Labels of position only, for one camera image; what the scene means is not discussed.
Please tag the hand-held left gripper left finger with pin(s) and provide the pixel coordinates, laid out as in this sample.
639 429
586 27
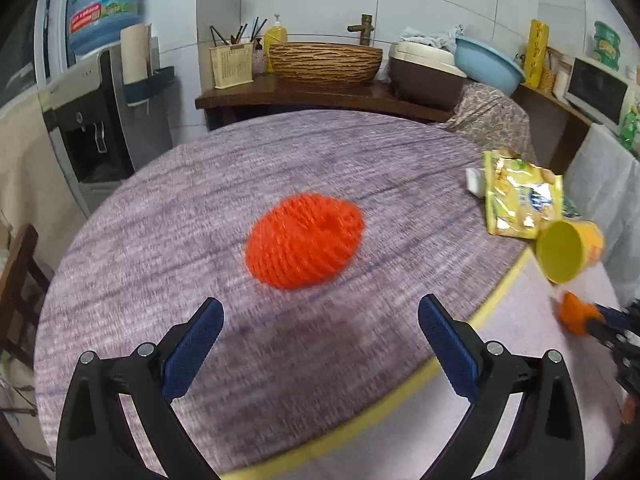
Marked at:
192 350

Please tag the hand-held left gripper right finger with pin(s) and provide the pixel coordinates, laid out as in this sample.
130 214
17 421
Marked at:
447 347

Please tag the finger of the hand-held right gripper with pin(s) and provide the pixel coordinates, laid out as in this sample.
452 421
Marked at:
617 316
607 332

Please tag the orange snack wrapper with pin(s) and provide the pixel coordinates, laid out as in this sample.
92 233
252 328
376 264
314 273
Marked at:
575 315

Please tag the orange foam fruit net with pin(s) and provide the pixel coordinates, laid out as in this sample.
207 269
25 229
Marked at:
305 240

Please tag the pale pink tablecloth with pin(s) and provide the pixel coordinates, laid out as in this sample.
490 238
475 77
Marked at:
500 400

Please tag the yellow paper cup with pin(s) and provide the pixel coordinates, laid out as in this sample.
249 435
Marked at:
562 252

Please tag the green packet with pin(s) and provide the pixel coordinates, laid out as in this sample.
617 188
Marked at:
571 206

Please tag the white cloth cover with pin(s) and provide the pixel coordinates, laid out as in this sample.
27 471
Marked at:
605 185

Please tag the grey woodgrain table mat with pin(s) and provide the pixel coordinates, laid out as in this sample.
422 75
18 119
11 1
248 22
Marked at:
200 210

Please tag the yellow snack packet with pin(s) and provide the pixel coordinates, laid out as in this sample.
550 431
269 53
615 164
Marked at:
520 195

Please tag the small white box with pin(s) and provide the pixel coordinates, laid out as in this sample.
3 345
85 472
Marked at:
475 182

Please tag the small dark wooden stool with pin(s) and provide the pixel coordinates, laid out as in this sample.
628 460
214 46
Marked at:
20 290

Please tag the green soda bottle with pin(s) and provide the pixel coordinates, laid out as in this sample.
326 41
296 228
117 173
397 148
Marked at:
631 127

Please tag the wooden side shelf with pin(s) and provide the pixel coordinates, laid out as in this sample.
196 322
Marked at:
565 115

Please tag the white microwave oven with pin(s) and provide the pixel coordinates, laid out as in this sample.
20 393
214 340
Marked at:
595 87

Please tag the floral cloth cover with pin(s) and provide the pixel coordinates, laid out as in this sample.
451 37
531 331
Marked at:
495 115

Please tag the grey water dispenser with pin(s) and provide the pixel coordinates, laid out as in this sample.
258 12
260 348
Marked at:
100 125

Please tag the beige cloth panel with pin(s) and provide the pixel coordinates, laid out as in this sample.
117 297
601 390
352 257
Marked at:
30 160

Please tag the green instant noodle cup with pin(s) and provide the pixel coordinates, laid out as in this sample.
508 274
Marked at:
607 62
607 46
606 31

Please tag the dark blue cup holder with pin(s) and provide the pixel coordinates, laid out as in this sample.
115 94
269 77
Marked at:
150 85

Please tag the brown and white rice cooker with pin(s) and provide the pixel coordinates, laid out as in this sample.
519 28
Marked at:
425 80

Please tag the dark wooden counter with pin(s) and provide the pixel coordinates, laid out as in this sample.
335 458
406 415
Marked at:
300 97

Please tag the tall yellow box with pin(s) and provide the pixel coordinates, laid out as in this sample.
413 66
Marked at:
536 52

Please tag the light blue plastic basin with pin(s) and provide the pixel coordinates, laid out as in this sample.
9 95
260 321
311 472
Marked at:
490 65

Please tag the beige chopstick holder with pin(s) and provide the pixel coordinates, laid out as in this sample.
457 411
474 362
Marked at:
231 65

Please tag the small brown pump bottle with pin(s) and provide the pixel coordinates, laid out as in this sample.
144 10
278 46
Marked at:
259 57

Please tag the white paper cup stack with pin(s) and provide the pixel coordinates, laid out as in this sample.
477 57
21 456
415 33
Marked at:
135 52

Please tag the woven pattern sink basin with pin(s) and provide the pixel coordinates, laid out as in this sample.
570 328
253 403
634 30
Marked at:
325 65

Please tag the pale blue towel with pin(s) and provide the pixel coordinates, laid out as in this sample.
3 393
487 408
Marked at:
430 37

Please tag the yellow dish soap bottle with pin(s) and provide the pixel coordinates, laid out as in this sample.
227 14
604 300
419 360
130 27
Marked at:
275 42

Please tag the bundle of chopsticks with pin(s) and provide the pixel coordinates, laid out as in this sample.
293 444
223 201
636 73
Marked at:
240 32

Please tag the bronze faucet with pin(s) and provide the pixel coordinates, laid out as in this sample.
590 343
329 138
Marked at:
362 30

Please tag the blue water jug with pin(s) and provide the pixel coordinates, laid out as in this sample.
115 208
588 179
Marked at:
105 5

